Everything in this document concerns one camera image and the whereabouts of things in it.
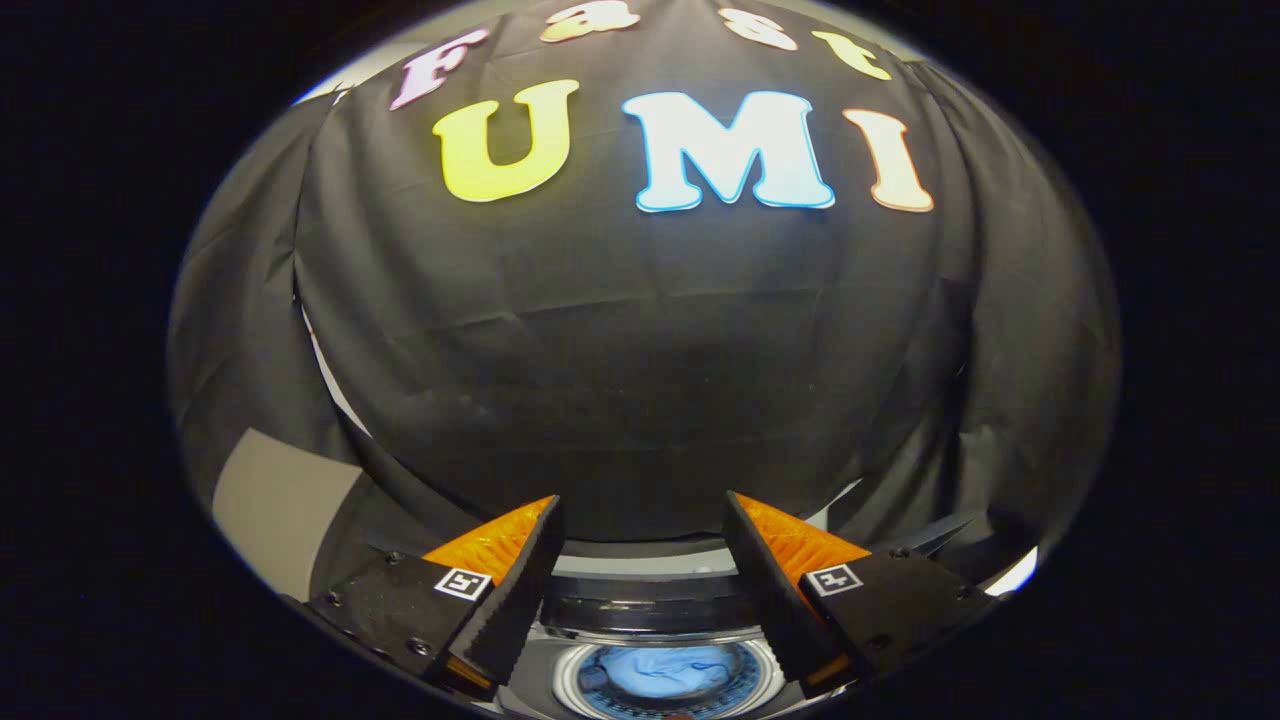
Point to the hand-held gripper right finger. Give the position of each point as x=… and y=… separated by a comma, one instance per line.
x=765, y=590

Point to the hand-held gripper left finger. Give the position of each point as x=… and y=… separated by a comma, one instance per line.
x=520, y=595

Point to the dark grey washing machine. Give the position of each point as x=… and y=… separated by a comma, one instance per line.
x=565, y=680

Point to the light blue polo shirt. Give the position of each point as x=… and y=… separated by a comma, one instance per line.
x=660, y=670

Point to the white board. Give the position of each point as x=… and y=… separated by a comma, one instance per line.
x=1012, y=575

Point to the grey cabinet with black top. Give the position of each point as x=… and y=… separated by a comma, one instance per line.
x=280, y=500

